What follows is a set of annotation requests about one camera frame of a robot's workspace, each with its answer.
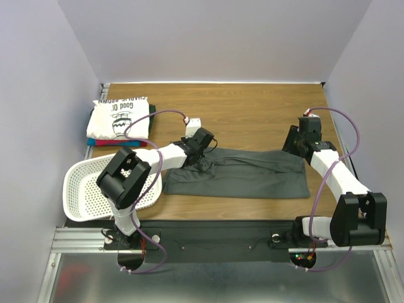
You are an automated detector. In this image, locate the grey t shirt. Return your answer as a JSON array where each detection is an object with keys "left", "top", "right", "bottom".
[{"left": 163, "top": 148, "right": 311, "bottom": 199}]

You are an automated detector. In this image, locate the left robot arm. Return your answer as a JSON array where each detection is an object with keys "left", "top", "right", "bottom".
[{"left": 96, "top": 128, "right": 217, "bottom": 249}]

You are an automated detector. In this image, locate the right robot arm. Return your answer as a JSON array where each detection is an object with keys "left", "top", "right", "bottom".
[{"left": 282, "top": 115, "right": 387, "bottom": 247}]

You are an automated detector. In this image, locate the dark green folded t shirt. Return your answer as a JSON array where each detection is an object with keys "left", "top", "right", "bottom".
[{"left": 148, "top": 104, "right": 157, "bottom": 132}]

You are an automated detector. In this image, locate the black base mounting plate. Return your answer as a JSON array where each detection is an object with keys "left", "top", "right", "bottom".
[{"left": 104, "top": 220, "right": 329, "bottom": 263}]

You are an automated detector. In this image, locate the white printed folded t shirt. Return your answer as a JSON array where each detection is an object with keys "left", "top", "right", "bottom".
[{"left": 86, "top": 97, "right": 150, "bottom": 140}]

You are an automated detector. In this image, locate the red folded t shirt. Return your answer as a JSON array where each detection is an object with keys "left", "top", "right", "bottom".
[{"left": 103, "top": 140, "right": 147, "bottom": 147}]

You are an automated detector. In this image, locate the teal folded t shirt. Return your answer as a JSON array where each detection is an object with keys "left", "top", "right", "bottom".
[{"left": 87, "top": 138, "right": 105, "bottom": 146}]

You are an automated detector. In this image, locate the white perforated plastic basket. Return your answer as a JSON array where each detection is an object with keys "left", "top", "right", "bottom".
[{"left": 62, "top": 149, "right": 162, "bottom": 222}]

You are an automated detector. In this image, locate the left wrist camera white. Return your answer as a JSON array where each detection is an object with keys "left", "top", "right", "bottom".
[{"left": 184, "top": 117, "right": 201, "bottom": 138}]

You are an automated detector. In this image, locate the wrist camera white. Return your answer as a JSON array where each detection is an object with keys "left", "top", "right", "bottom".
[
  {"left": 303, "top": 109, "right": 316, "bottom": 117},
  {"left": 184, "top": 117, "right": 201, "bottom": 138}
]

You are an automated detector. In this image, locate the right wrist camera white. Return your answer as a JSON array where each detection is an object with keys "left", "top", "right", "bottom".
[{"left": 303, "top": 109, "right": 316, "bottom": 117}]

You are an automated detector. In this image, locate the aluminium front rail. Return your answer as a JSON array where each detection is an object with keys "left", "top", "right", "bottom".
[{"left": 50, "top": 228, "right": 393, "bottom": 254}]

